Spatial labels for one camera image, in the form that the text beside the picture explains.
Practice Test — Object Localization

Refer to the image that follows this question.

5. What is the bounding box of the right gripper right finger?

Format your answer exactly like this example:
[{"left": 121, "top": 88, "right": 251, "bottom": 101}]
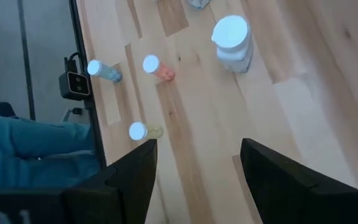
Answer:
[{"left": 240, "top": 138, "right": 358, "bottom": 224}]

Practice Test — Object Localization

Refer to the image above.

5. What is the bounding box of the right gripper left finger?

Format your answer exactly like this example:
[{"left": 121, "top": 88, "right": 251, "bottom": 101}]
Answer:
[{"left": 62, "top": 138, "right": 158, "bottom": 224}]

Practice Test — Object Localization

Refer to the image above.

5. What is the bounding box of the blue pill vial white cap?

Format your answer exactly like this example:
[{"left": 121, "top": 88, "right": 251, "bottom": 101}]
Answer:
[{"left": 86, "top": 59, "right": 123, "bottom": 83}]

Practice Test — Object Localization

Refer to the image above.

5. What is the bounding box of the white medicine bottle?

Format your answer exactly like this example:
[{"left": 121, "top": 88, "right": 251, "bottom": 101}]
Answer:
[{"left": 211, "top": 14, "right": 254, "bottom": 74}]

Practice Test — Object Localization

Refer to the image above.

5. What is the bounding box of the yellow pill vial white cap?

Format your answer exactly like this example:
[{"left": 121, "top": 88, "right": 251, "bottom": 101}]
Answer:
[{"left": 128, "top": 121, "right": 164, "bottom": 141}]

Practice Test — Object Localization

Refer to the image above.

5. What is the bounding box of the person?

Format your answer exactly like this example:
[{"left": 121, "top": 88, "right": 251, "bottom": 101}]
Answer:
[{"left": 0, "top": 114, "right": 101, "bottom": 189}]

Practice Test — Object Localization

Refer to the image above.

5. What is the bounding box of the orange pill vial white cap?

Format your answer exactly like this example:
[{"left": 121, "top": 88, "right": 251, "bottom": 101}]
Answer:
[{"left": 142, "top": 54, "right": 176, "bottom": 82}]

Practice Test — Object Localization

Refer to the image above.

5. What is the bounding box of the black metal table frame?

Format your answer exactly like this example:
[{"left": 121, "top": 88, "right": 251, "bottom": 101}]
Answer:
[{"left": 68, "top": 0, "right": 108, "bottom": 170}]

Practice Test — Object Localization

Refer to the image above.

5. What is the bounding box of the black table-level camera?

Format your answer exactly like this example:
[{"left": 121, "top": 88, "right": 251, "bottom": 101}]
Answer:
[{"left": 58, "top": 70, "right": 91, "bottom": 101}]

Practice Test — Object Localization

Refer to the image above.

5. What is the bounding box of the black camera cable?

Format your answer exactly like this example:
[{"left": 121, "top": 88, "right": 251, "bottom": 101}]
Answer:
[{"left": 63, "top": 52, "right": 80, "bottom": 74}]

